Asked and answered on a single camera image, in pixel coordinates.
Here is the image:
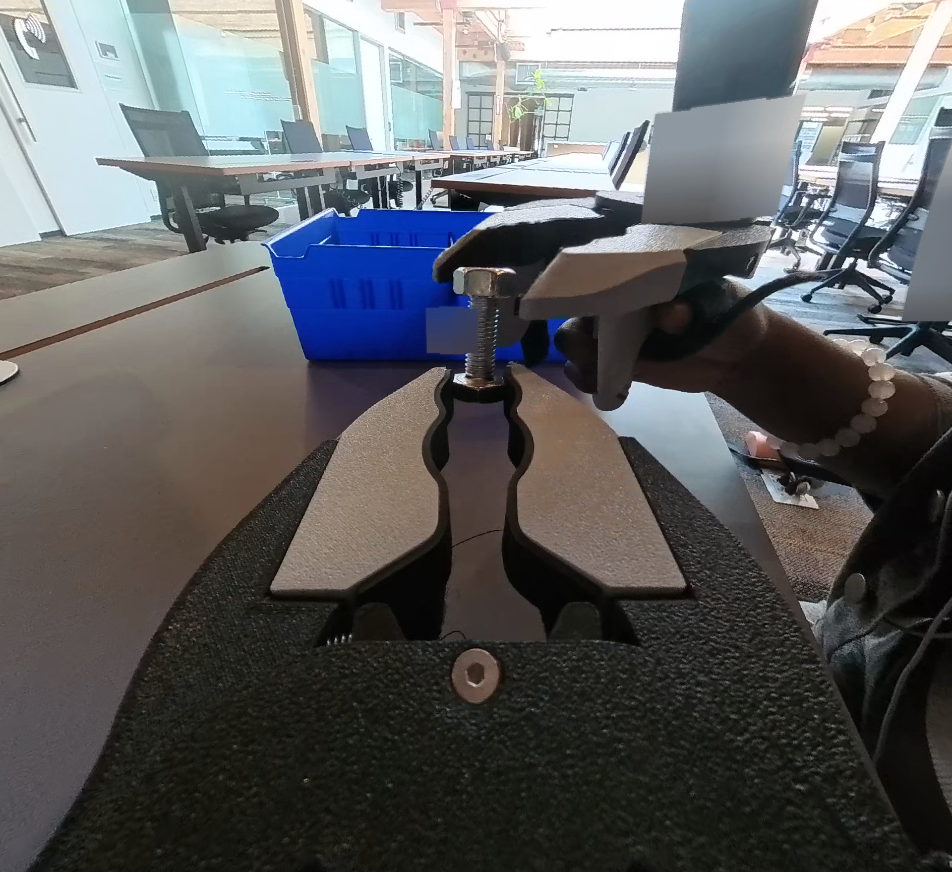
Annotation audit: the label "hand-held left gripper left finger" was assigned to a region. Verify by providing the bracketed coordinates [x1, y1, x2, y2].
[269, 366, 453, 599]

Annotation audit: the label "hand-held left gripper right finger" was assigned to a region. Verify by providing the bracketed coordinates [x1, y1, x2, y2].
[504, 363, 688, 598]

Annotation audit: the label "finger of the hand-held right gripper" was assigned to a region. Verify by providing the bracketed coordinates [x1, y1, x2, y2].
[433, 202, 642, 289]
[517, 225, 726, 412]

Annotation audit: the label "steel hex nut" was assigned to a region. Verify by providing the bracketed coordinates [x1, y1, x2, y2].
[452, 266, 519, 298]

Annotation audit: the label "steel hex bolt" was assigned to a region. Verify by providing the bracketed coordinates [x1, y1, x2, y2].
[448, 292, 511, 406]

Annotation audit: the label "blue plastic bin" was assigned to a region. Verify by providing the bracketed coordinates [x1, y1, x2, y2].
[262, 208, 574, 365]

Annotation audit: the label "person's right hand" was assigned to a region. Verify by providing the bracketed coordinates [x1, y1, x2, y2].
[554, 278, 879, 445]

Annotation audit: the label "wooden office desk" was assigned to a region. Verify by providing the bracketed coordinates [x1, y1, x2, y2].
[97, 152, 451, 251]
[430, 158, 618, 212]

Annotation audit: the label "green potted plant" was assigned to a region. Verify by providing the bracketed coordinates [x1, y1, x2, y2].
[508, 68, 553, 123]

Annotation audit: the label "white tag card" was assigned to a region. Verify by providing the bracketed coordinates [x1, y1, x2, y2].
[762, 474, 819, 510]

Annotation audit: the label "person's blue jeans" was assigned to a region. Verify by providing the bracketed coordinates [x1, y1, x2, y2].
[818, 597, 893, 739]

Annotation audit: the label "person's dark jacket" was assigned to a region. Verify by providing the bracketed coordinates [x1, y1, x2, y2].
[814, 426, 952, 851]

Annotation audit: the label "white door with phone sign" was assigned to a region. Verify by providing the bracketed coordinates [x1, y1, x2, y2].
[0, 0, 90, 248]

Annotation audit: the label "white bead bracelet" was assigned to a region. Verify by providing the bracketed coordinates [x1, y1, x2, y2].
[766, 338, 897, 458]

